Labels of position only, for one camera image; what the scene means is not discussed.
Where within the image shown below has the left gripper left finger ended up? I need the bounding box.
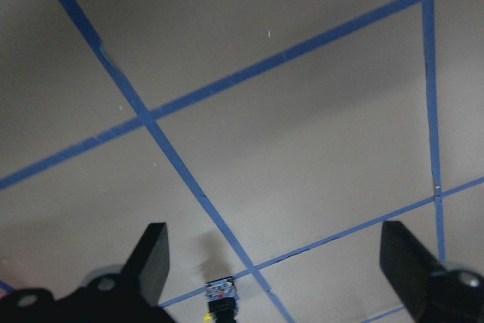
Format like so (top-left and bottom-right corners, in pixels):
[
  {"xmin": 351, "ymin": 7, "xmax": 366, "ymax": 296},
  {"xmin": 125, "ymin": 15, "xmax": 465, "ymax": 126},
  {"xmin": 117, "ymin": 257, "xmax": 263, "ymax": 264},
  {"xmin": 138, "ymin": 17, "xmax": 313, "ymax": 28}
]
[{"xmin": 1, "ymin": 222, "xmax": 174, "ymax": 322}]

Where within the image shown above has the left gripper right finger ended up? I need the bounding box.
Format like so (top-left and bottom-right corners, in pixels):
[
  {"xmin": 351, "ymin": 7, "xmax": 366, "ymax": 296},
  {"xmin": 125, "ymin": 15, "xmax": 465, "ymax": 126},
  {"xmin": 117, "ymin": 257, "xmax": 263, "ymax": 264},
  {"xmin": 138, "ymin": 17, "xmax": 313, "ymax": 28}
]
[{"xmin": 379, "ymin": 221, "xmax": 483, "ymax": 322}]

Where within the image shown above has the yellow push button switch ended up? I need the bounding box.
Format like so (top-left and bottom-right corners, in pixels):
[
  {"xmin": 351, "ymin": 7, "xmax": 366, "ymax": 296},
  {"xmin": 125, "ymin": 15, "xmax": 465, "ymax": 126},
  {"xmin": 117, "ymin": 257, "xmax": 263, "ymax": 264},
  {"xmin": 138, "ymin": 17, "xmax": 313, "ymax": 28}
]
[{"xmin": 203, "ymin": 276, "xmax": 239, "ymax": 323}]

